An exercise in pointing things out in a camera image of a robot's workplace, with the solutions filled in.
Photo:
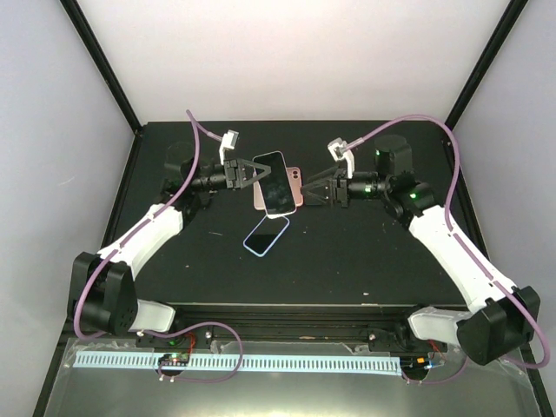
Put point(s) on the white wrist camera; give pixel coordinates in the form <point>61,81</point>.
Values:
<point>228,142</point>
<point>338,149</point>

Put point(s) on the phone in blue case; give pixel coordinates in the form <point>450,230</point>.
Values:
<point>265,235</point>

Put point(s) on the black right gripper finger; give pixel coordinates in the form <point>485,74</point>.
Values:
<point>316,195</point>
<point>321,176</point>

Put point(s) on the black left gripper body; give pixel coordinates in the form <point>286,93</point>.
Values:
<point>231,182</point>

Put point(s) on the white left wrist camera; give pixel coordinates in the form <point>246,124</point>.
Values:
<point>228,142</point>

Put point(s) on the black smartphone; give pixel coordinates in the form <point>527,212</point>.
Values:
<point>316,184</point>

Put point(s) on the right black frame post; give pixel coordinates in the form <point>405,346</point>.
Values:
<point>494,44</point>

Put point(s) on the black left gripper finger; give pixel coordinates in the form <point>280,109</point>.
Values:
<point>256,161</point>
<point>249,177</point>

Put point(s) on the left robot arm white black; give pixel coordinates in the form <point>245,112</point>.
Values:
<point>103,285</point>

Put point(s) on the left black frame post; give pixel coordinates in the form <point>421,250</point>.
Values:
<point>88,37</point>

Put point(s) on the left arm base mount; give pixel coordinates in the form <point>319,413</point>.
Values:
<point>189,337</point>

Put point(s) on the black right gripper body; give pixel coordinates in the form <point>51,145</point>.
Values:
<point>342,195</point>

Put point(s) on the black frame post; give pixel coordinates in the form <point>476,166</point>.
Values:
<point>88,37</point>
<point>494,44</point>

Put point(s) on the white slotted cable duct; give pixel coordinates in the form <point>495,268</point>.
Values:
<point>266,363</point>

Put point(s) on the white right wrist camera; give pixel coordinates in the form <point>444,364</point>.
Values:
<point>338,149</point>

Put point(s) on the phone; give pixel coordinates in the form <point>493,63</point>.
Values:
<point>265,235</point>
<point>295,182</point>
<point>275,187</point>
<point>258,200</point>

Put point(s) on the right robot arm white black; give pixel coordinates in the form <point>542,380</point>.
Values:
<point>500,316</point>

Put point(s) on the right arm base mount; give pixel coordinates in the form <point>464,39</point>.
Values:
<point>397,338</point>

